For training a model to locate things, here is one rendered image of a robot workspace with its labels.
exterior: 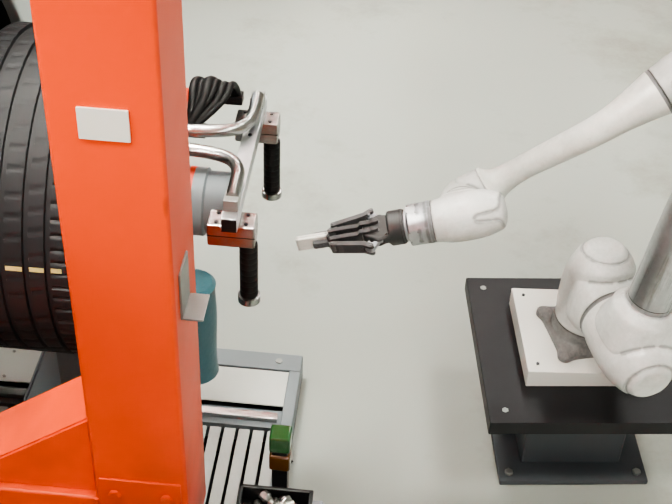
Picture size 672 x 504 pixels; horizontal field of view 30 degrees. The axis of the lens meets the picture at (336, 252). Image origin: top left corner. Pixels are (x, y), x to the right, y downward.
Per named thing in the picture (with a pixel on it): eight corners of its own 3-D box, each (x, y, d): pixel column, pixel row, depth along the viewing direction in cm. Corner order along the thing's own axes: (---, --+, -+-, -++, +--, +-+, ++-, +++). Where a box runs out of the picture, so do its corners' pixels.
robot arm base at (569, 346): (597, 291, 313) (601, 275, 310) (632, 355, 297) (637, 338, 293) (528, 299, 309) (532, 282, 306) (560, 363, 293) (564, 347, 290)
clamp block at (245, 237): (211, 228, 239) (210, 207, 236) (258, 232, 239) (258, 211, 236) (206, 245, 236) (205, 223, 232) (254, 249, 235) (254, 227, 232)
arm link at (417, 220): (430, 218, 257) (401, 223, 258) (437, 251, 263) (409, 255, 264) (428, 191, 264) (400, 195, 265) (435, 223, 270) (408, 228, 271)
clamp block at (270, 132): (238, 128, 265) (237, 107, 262) (280, 131, 265) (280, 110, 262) (234, 141, 261) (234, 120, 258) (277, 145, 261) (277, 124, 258)
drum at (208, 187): (138, 201, 265) (133, 146, 255) (238, 209, 264) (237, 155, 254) (123, 243, 254) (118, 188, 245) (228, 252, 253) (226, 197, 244)
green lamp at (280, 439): (271, 437, 237) (271, 422, 234) (292, 439, 237) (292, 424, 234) (268, 453, 234) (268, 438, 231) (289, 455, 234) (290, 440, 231)
